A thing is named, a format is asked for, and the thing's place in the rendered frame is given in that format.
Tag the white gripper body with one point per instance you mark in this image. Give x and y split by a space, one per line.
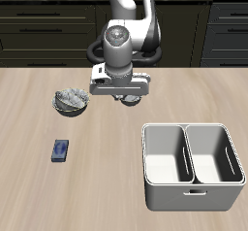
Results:
119 87

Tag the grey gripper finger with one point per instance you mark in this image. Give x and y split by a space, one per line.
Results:
116 97

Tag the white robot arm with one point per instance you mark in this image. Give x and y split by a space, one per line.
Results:
117 52

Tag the small grey patterned bowl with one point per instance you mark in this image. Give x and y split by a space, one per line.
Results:
130 100

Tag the grey white patterned bowl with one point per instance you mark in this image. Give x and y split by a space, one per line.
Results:
71 103

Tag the small blue box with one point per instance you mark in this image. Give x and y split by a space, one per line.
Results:
60 150

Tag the dark kitchen cupboards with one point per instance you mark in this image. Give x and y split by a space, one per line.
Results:
45 37

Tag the white two-bin basket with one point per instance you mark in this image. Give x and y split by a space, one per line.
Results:
193 194

